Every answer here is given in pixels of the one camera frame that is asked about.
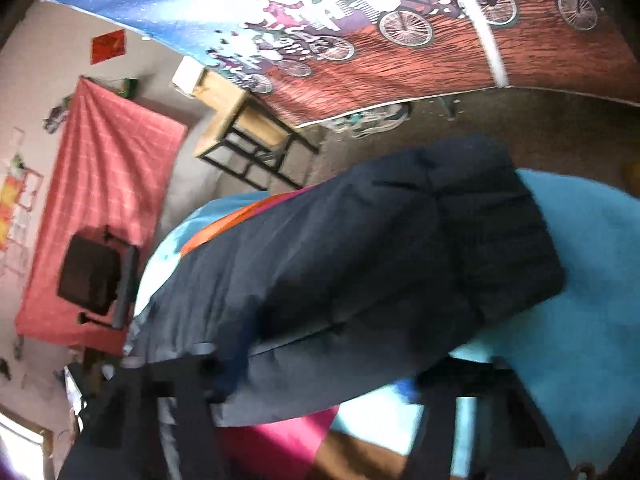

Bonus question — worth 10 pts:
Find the dark navy puffer jacket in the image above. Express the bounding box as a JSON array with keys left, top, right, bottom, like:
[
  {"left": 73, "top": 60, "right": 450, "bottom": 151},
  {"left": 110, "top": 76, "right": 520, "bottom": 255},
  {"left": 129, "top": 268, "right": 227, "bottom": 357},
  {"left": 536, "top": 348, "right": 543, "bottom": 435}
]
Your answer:
[{"left": 126, "top": 136, "right": 565, "bottom": 427}]

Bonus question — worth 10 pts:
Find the black office chair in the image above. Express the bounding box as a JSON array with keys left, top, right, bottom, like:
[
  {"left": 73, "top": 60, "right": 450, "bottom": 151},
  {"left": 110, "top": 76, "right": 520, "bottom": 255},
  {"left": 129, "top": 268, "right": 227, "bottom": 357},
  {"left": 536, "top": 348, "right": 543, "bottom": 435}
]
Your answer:
[{"left": 56, "top": 226, "right": 140, "bottom": 330}]

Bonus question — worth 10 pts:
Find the small wooden chair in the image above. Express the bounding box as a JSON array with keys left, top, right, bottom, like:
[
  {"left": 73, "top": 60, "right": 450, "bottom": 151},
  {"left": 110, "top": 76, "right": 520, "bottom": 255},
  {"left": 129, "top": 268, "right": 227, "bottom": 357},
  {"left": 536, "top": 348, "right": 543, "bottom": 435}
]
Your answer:
[{"left": 171, "top": 56, "right": 319, "bottom": 191}]

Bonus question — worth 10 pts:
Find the bicycle print blue curtain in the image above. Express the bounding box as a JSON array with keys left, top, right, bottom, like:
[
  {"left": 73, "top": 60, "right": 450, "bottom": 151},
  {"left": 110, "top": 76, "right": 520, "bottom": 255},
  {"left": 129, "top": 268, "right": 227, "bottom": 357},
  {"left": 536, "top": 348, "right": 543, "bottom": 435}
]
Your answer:
[{"left": 50, "top": 0, "right": 639, "bottom": 125}]

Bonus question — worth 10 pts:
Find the pink checked wall cloth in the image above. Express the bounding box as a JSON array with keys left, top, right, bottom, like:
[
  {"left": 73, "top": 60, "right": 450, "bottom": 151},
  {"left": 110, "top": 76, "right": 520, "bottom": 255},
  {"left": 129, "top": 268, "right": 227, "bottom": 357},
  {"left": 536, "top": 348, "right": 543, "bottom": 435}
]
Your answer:
[{"left": 14, "top": 78, "right": 188, "bottom": 354}]

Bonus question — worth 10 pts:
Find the wall certificates poster group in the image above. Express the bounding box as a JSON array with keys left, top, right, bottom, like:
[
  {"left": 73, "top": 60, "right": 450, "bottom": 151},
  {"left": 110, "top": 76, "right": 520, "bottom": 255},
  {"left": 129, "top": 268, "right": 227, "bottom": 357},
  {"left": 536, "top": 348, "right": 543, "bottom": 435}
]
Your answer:
[{"left": 1, "top": 127, "right": 43, "bottom": 282}]

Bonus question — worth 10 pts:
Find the red paper wall square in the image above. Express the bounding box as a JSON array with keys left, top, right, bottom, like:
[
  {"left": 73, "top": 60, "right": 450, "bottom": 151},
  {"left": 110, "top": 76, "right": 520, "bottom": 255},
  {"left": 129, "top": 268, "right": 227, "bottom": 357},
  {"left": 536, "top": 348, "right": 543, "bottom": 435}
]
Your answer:
[{"left": 90, "top": 29, "right": 126, "bottom": 65}]

